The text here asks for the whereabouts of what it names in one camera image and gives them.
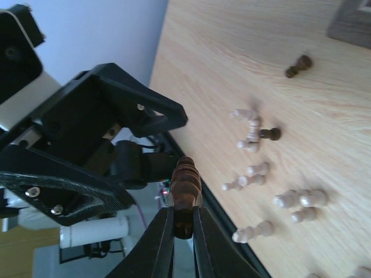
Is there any light pawn left lower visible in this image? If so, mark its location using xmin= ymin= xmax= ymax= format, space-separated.
xmin=246 ymin=162 xmax=270 ymax=175

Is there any light piece bottom centre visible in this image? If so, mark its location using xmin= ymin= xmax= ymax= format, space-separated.
xmin=232 ymin=221 xmax=274 ymax=244

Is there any light piece centre cluster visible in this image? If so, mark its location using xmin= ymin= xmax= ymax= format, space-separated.
xmin=273 ymin=190 xmax=305 ymax=209

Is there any wooden chess board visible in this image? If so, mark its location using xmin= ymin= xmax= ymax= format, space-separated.
xmin=326 ymin=0 xmax=370 ymax=49

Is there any light pawn centre cluster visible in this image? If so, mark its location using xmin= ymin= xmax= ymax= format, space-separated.
xmin=299 ymin=190 xmax=329 ymax=207

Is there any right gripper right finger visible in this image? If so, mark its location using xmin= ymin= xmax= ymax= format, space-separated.
xmin=193 ymin=207 xmax=260 ymax=278

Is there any black aluminium frame rail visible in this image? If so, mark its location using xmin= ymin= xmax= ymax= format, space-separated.
xmin=155 ymin=131 xmax=271 ymax=278

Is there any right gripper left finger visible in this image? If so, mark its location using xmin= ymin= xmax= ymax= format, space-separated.
xmin=107 ymin=207 xmax=174 ymax=278

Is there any dark pawn lower middle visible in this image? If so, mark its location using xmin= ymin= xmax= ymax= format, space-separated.
xmin=259 ymin=127 xmax=281 ymax=141

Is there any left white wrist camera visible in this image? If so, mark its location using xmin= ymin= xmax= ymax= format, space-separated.
xmin=1 ymin=4 xmax=61 ymax=131

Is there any dark knight chess piece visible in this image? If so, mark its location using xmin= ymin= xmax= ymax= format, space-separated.
xmin=169 ymin=156 xmax=202 ymax=239

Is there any light piece left cluster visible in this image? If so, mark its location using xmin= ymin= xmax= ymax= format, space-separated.
xmin=246 ymin=119 xmax=261 ymax=142

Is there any light piece cluster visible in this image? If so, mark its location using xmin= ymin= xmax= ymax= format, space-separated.
xmin=273 ymin=190 xmax=305 ymax=209
xmin=246 ymin=119 xmax=261 ymax=142

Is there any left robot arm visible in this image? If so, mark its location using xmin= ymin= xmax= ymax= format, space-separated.
xmin=1 ymin=63 xmax=187 ymax=249

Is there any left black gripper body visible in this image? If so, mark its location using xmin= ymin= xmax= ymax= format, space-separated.
xmin=0 ymin=72 xmax=140 ymax=180

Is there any light pawn bottom left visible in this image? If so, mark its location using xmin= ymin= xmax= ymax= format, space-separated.
xmin=222 ymin=175 xmax=250 ymax=191

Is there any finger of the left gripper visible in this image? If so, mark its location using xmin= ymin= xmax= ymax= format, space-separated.
xmin=1 ymin=145 xmax=135 ymax=226
xmin=72 ymin=63 xmax=188 ymax=138

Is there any dark pawn beside knight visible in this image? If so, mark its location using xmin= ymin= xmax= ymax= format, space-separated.
xmin=285 ymin=55 xmax=313 ymax=78

